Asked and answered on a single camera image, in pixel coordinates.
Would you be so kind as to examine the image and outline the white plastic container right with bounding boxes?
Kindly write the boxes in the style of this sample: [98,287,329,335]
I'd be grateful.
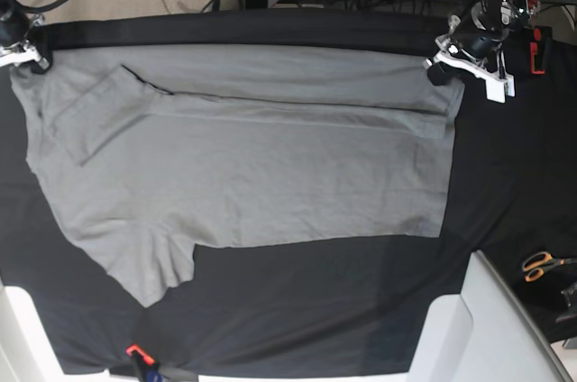
[407,250,572,382]

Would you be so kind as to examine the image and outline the white plastic container left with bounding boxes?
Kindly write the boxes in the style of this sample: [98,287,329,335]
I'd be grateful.
[1,284,64,381]

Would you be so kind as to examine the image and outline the orange handled scissors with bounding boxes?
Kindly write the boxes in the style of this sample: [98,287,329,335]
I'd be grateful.
[521,251,576,283]

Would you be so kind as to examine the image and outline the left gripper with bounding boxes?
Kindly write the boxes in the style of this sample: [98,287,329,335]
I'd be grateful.
[424,1,515,103]

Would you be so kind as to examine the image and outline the orange blue clamp front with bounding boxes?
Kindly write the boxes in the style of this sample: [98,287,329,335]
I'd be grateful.
[125,344,164,382]

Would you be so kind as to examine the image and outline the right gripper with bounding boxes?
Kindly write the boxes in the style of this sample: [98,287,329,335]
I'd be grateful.
[1,7,53,75]

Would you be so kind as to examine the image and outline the grey T-shirt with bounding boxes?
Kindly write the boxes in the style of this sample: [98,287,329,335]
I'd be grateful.
[10,45,464,306]

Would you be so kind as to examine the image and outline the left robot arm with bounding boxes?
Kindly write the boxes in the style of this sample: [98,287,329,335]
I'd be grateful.
[424,0,539,104]

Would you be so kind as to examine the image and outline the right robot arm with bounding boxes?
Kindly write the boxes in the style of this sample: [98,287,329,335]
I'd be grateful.
[1,0,69,74]

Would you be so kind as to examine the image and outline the red and black clamp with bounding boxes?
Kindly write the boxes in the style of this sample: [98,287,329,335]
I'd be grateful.
[529,26,553,75]

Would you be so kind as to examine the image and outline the white plastic container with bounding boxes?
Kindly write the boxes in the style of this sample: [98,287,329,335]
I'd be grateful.
[407,250,572,382]
[1,284,64,381]

